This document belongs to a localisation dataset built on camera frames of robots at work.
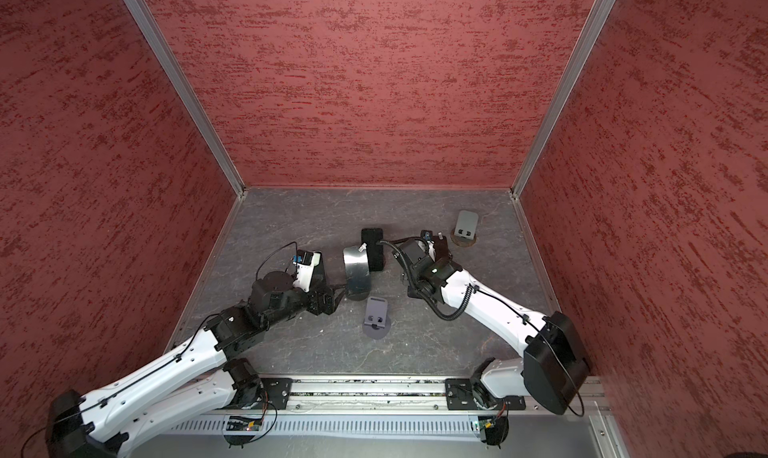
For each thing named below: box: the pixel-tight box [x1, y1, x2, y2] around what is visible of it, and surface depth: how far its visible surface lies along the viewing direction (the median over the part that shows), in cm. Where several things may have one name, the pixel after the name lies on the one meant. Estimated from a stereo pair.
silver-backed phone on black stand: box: [343, 242, 371, 300], surface depth 89 cm
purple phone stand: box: [362, 296, 391, 340], surface depth 83 cm
